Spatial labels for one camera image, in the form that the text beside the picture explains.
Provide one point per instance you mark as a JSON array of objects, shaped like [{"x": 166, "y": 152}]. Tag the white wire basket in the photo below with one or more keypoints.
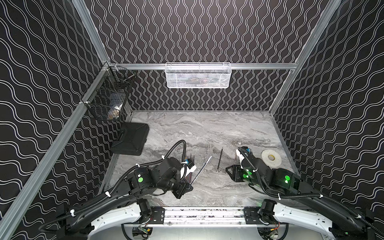
[{"x": 211, "y": 78}]

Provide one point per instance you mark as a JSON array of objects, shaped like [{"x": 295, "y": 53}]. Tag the black pencil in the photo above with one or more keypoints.
[{"x": 219, "y": 161}]

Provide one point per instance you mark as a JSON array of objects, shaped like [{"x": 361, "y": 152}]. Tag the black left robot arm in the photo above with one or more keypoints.
[{"x": 167, "y": 174}]

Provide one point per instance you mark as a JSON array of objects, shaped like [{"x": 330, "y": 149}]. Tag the black plastic case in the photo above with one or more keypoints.
[{"x": 131, "y": 139}]

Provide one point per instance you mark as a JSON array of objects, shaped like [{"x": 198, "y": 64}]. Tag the aluminium corner post left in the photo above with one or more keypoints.
[{"x": 91, "y": 29}]

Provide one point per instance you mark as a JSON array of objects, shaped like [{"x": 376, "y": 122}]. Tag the aluminium corner post right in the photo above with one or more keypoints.
[{"x": 314, "y": 37}]

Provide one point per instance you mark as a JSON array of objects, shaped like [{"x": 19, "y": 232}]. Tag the black wire basket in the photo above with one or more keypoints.
[{"x": 109, "y": 103}]

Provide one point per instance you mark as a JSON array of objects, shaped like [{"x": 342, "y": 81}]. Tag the aluminium back rail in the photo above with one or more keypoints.
[{"x": 233, "y": 66}]

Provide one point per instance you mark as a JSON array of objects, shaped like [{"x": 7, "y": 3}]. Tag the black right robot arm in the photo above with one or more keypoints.
[{"x": 293, "y": 201}]

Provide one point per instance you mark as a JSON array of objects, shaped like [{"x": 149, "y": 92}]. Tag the white tape roll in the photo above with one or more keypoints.
[{"x": 271, "y": 158}]

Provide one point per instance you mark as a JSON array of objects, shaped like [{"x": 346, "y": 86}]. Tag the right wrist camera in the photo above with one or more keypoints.
[{"x": 243, "y": 153}]

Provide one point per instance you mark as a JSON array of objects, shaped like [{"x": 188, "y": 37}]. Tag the aluminium corner post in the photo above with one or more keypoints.
[
  {"x": 91, "y": 29},
  {"x": 314, "y": 37}
]

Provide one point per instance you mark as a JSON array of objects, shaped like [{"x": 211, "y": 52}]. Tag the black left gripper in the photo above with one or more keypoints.
[{"x": 182, "y": 189}]

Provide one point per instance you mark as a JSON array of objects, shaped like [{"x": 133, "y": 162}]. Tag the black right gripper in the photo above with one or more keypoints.
[{"x": 235, "y": 170}]

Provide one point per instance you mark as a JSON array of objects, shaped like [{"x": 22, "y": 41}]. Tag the aluminium left side rail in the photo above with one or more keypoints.
[{"x": 19, "y": 207}]

